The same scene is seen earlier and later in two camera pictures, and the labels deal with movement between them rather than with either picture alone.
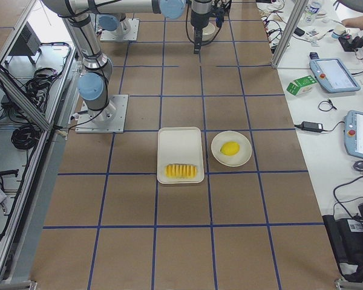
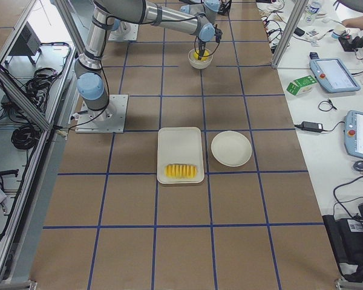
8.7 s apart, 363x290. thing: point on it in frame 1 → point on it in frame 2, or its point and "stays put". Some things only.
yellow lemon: x=230 y=148 → x=196 y=55
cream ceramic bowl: x=209 y=32 → x=205 y=61
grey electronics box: x=28 y=43 stays put
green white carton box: x=301 y=86 stays put
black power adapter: x=313 y=127 stays put
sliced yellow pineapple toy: x=180 y=171 stays put
